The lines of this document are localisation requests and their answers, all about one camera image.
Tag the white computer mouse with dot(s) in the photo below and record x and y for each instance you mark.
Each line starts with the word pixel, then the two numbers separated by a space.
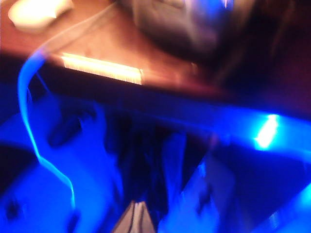
pixel 36 13

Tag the translucent plastic storage box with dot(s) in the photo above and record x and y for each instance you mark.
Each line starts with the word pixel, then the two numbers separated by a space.
pixel 179 24

